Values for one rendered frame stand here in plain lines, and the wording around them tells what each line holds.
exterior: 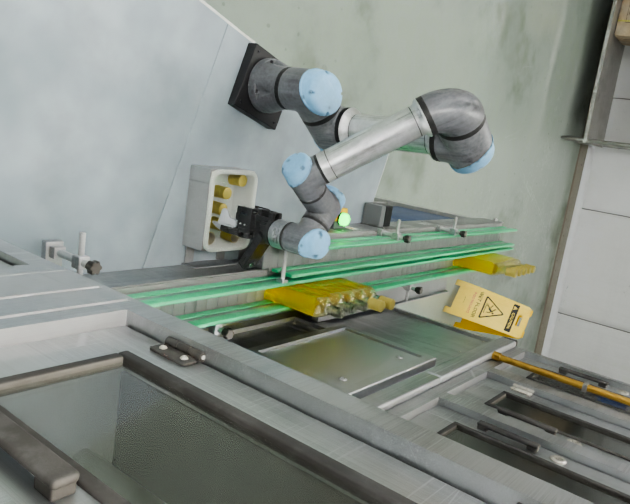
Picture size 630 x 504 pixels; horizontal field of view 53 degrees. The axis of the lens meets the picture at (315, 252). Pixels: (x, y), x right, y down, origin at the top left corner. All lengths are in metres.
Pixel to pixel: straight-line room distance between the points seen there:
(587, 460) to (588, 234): 6.05
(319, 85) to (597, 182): 6.05
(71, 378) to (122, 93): 1.02
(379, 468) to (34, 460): 0.27
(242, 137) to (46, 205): 0.62
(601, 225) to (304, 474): 7.09
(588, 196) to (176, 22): 6.31
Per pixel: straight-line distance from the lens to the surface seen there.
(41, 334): 0.77
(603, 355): 7.70
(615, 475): 1.62
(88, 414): 0.61
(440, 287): 2.88
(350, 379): 1.64
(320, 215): 1.58
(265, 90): 1.80
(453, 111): 1.49
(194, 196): 1.74
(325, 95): 1.71
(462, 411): 1.70
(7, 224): 1.49
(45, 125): 1.50
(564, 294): 7.69
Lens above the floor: 2.05
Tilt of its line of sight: 36 degrees down
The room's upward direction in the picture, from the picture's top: 106 degrees clockwise
